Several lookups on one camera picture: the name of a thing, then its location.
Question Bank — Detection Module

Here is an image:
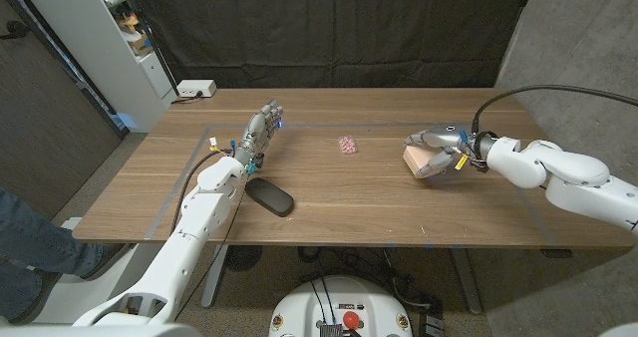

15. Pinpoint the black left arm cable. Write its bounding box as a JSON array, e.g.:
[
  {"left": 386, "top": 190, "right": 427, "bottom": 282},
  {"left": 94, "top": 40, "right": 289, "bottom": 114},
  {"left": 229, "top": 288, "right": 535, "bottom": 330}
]
[{"left": 170, "top": 147, "right": 235, "bottom": 236}]

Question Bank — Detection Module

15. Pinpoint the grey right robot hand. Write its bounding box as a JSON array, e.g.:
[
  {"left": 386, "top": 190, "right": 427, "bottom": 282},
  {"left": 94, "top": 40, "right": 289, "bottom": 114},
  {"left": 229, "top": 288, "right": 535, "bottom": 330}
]
[{"left": 403, "top": 124, "right": 482, "bottom": 179}]

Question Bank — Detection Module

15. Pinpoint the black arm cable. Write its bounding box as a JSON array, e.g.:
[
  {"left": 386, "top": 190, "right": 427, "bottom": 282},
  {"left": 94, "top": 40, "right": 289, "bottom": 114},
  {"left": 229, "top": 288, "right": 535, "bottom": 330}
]
[
  {"left": 170, "top": 147, "right": 235, "bottom": 236},
  {"left": 471, "top": 84, "right": 638, "bottom": 134}
]

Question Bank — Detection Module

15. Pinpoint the grey table leg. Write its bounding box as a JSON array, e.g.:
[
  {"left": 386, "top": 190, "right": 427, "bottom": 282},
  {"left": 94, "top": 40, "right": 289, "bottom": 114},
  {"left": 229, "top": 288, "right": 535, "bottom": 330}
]
[
  {"left": 451, "top": 246, "right": 483, "bottom": 316},
  {"left": 201, "top": 244, "right": 229, "bottom": 309}
]

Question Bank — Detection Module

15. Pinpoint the person leg in jeans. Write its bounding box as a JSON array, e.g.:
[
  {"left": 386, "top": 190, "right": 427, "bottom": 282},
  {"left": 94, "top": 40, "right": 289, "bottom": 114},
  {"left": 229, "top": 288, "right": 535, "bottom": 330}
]
[{"left": 0, "top": 186, "right": 129, "bottom": 326}]

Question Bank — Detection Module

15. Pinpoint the white power strip box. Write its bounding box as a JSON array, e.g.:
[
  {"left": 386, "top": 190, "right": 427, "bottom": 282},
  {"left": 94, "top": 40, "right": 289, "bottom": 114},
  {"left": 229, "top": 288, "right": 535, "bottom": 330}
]
[{"left": 176, "top": 79, "right": 218, "bottom": 99}]

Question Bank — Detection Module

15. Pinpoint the black round floor fan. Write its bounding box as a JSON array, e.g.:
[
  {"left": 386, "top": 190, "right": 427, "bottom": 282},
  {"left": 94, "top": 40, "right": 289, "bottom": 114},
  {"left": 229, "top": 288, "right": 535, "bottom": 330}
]
[{"left": 223, "top": 245, "right": 264, "bottom": 272}]

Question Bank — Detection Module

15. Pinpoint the white robot torso base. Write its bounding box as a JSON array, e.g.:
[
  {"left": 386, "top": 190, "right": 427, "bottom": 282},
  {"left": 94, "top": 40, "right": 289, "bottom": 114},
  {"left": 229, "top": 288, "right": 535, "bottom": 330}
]
[{"left": 268, "top": 275, "right": 414, "bottom": 337}]

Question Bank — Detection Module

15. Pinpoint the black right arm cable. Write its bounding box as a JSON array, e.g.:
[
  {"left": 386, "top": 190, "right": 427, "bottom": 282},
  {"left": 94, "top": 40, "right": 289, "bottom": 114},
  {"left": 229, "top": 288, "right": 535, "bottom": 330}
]
[{"left": 471, "top": 84, "right": 638, "bottom": 134}]

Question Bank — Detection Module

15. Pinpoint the cardboard box on shelf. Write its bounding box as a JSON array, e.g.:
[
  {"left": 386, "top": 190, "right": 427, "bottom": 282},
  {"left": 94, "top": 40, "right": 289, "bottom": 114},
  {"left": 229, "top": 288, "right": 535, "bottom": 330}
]
[{"left": 127, "top": 32, "right": 154, "bottom": 57}]

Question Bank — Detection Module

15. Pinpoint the pink jewelry box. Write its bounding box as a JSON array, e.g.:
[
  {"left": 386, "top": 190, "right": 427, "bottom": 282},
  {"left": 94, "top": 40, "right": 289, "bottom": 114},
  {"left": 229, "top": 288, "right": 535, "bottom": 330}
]
[{"left": 402, "top": 145, "right": 440, "bottom": 179}]

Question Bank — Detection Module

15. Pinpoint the yellow toy on shelf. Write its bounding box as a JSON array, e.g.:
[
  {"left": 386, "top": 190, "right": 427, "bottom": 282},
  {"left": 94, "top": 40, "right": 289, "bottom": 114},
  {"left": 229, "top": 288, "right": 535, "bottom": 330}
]
[{"left": 119, "top": 12, "right": 141, "bottom": 32}]

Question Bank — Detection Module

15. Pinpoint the white shelf cabinet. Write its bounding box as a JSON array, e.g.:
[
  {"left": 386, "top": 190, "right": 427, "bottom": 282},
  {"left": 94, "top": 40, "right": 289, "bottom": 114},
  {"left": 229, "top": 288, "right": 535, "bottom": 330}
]
[{"left": 14, "top": 0, "right": 178, "bottom": 134}]

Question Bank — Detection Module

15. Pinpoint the black glasses case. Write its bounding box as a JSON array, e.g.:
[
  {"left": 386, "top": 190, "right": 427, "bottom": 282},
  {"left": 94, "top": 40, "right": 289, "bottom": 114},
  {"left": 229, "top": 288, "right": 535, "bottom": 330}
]
[{"left": 243, "top": 176, "right": 295, "bottom": 218}]

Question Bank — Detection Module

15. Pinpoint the white floor platform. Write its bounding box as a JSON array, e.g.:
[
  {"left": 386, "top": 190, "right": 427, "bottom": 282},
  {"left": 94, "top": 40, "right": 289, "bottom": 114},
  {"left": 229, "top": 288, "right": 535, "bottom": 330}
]
[{"left": 29, "top": 215, "right": 149, "bottom": 324}]

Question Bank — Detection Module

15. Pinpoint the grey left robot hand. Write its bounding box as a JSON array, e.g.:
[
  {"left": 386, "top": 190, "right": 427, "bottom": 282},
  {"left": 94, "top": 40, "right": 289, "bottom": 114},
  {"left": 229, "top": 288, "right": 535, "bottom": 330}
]
[{"left": 232, "top": 99, "right": 284, "bottom": 171}]

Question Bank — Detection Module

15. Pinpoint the white robot chest shell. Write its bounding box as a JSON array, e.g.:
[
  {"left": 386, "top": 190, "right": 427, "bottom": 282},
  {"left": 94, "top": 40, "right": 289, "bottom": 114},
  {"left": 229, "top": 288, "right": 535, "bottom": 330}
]
[{"left": 0, "top": 323, "right": 200, "bottom": 337}]

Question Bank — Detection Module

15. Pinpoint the black backdrop curtain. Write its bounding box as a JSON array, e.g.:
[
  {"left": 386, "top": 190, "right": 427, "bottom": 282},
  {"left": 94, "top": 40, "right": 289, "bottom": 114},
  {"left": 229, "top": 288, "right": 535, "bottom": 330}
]
[{"left": 127, "top": 0, "right": 534, "bottom": 90}]

